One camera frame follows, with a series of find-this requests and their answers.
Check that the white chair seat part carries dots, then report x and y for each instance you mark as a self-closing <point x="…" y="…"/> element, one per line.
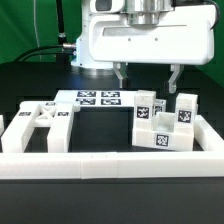
<point x="163" y="131"/>

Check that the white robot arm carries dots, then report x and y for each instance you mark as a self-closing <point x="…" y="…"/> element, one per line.
<point x="138" y="12"/>

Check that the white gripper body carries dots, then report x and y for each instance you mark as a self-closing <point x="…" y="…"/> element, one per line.
<point x="182" y="36"/>

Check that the white chair backrest part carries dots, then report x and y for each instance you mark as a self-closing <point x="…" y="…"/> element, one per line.
<point x="56" y="116"/>

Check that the white small chair post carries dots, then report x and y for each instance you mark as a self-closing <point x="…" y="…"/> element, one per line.
<point x="144" y="102"/>

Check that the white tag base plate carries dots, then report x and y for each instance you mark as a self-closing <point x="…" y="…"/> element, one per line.
<point x="97" y="98"/>

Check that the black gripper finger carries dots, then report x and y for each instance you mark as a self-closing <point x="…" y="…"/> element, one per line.
<point x="177" y="70"/>
<point x="120" y="71"/>

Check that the white U-shaped fence frame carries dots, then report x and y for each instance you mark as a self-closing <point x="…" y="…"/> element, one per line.
<point x="16" y="163"/>

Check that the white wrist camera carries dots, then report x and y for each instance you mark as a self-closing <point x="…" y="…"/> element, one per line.
<point x="107" y="6"/>

